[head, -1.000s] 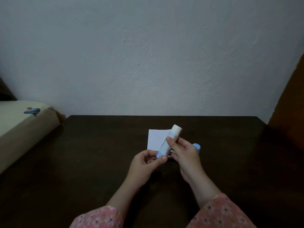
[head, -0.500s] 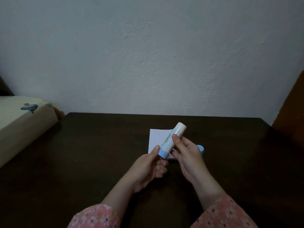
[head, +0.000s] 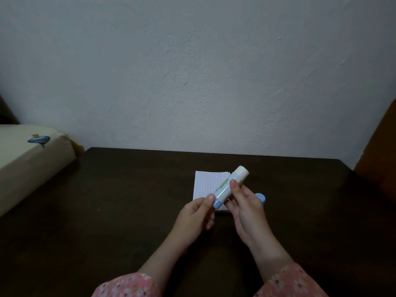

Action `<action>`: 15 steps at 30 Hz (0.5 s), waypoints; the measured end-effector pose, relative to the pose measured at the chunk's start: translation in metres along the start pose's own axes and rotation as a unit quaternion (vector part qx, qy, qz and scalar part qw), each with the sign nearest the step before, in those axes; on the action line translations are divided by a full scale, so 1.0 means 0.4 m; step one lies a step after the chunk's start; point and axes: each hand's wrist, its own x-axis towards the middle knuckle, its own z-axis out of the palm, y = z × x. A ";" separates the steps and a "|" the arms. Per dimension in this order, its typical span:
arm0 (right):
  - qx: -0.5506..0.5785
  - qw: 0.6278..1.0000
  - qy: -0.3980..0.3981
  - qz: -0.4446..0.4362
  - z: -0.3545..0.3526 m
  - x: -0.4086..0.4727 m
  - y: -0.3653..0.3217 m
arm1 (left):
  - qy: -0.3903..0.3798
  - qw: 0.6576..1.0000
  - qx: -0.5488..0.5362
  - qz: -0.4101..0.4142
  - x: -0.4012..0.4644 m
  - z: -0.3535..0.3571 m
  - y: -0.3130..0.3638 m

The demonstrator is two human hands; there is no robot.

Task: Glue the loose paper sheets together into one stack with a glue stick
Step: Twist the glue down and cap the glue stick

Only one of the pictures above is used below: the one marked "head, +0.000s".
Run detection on brown wooden furniture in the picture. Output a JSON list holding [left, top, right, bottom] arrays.
[[352, 99, 396, 198]]

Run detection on single lined paper sheet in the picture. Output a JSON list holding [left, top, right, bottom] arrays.
[[193, 171, 231, 211]]

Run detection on dark brown curtain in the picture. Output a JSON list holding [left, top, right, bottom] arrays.
[[0, 95, 20, 125]]

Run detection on person's right hand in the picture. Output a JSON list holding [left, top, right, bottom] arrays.
[[224, 179, 276, 248]]

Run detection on person's left hand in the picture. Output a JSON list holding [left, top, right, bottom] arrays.
[[168, 193, 216, 254]]

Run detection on beige mattress with whale print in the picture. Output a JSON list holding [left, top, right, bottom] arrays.
[[0, 124, 77, 217]]

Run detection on white panda print glue stick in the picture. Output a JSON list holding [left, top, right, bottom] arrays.
[[212, 165, 250, 210]]

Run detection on person's left forearm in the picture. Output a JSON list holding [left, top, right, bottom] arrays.
[[91, 239, 188, 297]]

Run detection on person's right forearm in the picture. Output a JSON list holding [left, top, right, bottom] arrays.
[[249, 235, 328, 297]]

